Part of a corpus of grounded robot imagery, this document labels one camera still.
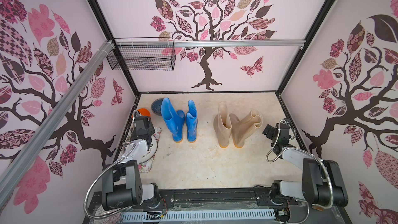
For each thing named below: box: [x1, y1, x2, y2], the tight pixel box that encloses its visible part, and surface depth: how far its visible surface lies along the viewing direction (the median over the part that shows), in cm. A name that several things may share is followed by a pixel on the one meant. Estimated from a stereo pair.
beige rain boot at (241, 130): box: [229, 108, 264, 148], surface depth 83 cm
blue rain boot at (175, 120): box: [160, 97, 186, 143], surface depth 81 cm
